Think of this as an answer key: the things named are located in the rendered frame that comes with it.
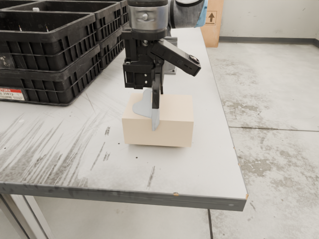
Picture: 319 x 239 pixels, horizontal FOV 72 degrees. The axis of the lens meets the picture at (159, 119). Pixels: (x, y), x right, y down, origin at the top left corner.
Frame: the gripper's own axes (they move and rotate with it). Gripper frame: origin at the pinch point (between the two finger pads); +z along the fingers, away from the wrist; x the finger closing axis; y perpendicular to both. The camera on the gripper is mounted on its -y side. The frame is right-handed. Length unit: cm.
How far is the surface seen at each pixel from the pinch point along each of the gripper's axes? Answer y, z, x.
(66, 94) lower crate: 30.0, 2.7, -12.5
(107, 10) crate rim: 25, -15, -52
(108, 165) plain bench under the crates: 10.6, 7.0, 11.6
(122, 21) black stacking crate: 25, -7, -73
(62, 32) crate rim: 28.4, -15.0, -16.4
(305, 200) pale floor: -79, 77, -36
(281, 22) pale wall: -167, 46, -346
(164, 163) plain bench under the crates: -1.8, 7.0, 10.1
